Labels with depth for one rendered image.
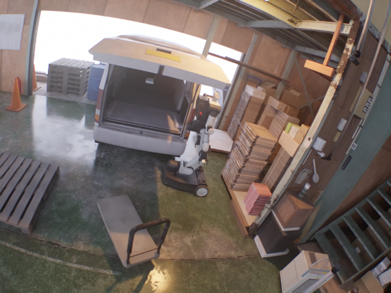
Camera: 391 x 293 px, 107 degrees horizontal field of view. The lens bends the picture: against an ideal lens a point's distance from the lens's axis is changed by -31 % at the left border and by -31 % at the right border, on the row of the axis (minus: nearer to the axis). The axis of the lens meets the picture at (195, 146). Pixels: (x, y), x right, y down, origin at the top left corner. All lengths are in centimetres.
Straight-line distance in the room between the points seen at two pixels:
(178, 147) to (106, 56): 192
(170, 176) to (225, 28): 351
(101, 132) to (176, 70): 175
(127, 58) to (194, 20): 327
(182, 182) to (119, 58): 194
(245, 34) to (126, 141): 364
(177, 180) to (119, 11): 370
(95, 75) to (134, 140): 278
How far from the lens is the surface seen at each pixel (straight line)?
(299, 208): 235
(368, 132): 291
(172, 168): 302
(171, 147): 318
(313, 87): 662
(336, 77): 224
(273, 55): 558
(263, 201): 304
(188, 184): 302
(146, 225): 156
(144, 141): 311
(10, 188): 285
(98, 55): 182
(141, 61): 175
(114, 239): 213
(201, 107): 259
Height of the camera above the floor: 198
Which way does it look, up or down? 27 degrees down
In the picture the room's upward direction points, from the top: 20 degrees clockwise
